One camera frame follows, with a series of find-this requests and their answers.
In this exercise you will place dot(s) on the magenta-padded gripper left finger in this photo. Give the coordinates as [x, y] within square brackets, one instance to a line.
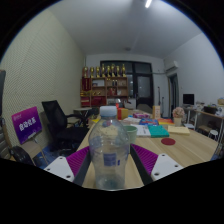
[60, 168]

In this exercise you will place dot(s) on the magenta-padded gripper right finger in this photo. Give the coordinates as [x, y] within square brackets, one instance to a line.
[163, 165]

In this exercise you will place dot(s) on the clear plastic water bottle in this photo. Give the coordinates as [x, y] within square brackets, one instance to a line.
[108, 150]

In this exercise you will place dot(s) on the flat round red coaster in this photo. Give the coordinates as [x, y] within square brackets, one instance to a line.
[168, 141]

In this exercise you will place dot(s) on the teal book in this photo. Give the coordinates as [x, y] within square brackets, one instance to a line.
[158, 131]

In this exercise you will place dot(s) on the pale yellow notebook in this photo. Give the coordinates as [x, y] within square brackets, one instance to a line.
[179, 130]

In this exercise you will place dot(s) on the black bag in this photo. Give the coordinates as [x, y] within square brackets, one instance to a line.
[21, 156]

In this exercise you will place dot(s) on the white printed booklet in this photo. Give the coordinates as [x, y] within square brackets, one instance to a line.
[141, 130]

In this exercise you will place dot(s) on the black office chair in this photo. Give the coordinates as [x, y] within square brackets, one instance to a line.
[58, 126]

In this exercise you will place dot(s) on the orange book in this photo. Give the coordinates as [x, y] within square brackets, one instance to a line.
[165, 121]

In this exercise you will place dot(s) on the pale green cup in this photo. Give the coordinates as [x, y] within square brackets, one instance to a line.
[132, 133]

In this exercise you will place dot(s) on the blue colourful book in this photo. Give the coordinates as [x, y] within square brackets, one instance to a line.
[148, 122]

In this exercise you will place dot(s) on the tan upright box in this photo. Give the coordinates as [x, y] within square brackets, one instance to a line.
[156, 112]

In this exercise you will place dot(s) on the pink flowers in pot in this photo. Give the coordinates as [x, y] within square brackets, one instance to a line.
[178, 113]

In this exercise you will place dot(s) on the pink patterned box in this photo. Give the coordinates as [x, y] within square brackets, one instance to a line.
[141, 115]

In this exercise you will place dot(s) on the purple sign board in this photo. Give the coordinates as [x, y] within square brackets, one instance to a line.
[26, 125]

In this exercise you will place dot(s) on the white round stool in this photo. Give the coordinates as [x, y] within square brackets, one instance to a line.
[213, 132]

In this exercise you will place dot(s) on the grey striped chair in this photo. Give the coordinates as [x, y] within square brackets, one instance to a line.
[4, 143]

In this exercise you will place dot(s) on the small round table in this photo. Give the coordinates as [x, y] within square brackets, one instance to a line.
[82, 109]

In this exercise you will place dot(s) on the yellow gift box red ribbon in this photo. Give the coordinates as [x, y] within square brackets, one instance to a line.
[122, 114]

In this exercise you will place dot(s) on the cluttered side desk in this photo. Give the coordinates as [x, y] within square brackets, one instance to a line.
[206, 115]

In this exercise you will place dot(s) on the black computer monitor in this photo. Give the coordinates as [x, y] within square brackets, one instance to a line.
[188, 99]

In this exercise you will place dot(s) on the black framed glass door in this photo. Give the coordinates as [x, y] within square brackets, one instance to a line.
[143, 85]

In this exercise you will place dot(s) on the wooden shelf unit with trophies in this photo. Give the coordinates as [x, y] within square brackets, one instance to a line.
[105, 88]

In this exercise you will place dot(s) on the ceiling tube light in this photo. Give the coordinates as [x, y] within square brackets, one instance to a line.
[148, 3]

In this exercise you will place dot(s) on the white wall air conditioner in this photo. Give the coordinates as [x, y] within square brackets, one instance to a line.
[171, 65]

